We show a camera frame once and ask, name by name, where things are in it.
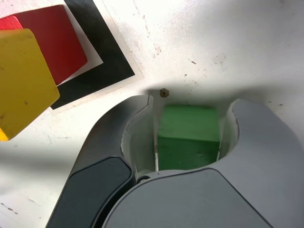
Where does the yellow cube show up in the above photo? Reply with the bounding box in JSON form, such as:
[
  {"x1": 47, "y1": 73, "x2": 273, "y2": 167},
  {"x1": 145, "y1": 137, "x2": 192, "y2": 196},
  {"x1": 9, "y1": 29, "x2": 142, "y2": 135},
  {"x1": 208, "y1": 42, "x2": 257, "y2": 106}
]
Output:
[{"x1": 0, "y1": 28, "x2": 60, "y2": 142}]

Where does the red cube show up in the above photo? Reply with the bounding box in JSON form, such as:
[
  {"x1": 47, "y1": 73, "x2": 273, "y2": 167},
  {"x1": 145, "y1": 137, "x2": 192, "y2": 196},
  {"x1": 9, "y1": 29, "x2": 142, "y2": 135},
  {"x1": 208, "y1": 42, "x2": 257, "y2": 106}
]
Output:
[{"x1": 0, "y1": 4, "x2": 88, "y2": 86}]

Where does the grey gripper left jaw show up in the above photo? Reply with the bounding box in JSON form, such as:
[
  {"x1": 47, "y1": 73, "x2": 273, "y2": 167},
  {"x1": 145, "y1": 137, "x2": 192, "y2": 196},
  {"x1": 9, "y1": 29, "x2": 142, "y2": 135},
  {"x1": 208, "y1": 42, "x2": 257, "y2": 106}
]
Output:
[{"x1": 46, "y1": 94, "x2": 159, "y2": 228}]

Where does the black tape square outline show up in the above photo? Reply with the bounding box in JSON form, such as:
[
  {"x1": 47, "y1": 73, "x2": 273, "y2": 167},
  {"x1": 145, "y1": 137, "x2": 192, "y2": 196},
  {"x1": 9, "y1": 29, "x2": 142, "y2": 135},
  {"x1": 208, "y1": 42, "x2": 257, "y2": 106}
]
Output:
[{"x1": 49, "y1": 0, "x2": 136, "y2": 110}]

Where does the green cube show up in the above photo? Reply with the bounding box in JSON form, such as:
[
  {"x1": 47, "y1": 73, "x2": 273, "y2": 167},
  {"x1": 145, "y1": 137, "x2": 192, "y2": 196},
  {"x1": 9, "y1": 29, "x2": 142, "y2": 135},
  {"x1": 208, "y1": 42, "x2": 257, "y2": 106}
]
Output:
[{"x1": 156, "y1": 105, "x2": 220, "y2": 171}]

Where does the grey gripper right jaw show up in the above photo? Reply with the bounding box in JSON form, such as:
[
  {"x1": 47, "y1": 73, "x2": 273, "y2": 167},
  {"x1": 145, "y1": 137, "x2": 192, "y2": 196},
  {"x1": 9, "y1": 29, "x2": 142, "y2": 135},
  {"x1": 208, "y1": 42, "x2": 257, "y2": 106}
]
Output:
[{"x1": 102, "y1": 98, "x2": 304, "y2": 228}]

